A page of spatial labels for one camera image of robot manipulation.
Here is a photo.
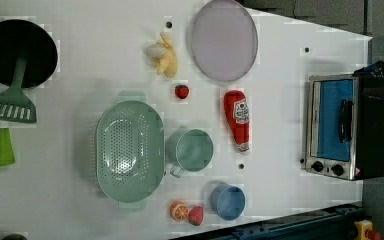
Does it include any plush orange slice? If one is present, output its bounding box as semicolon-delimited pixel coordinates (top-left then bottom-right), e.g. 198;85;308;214
169;201;189;221

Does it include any plush peeled banana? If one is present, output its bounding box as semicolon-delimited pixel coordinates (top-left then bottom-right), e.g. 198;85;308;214
146;32;178;78

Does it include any green slotted spatula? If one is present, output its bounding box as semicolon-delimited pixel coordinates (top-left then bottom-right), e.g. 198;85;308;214
0;57;37;124

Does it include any pink plush strawberry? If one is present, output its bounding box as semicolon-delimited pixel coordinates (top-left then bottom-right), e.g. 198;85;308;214
188;206;204;226

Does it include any yellow red clamp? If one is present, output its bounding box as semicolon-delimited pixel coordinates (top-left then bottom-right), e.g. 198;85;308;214
354;220;382;240

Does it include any blue bowl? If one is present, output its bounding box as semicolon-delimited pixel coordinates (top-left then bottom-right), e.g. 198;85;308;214
210;183;246;221

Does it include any black frying pan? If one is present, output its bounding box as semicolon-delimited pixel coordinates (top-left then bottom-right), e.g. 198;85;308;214
0;19;58;89

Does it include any silver toaster oven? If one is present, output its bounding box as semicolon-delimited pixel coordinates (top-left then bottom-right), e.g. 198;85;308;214
305;75;384;181

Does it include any green mug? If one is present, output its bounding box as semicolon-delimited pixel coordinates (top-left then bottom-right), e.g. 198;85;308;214
166;128;214;178

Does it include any green oval strainer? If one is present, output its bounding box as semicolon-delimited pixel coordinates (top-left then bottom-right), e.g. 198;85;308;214
95;91;165;212

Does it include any red plush ketchup bottle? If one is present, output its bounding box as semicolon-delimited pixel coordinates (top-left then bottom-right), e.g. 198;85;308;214
223;90;250;153

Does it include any small red plush strawberry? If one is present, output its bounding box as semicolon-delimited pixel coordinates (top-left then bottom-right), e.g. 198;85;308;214
175;85;190;99

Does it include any lilac round plate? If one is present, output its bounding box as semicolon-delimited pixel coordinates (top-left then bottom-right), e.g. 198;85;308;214
191;0;258;82

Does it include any lime green cup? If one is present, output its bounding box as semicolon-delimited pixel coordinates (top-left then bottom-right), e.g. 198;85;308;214
0;121;15;166

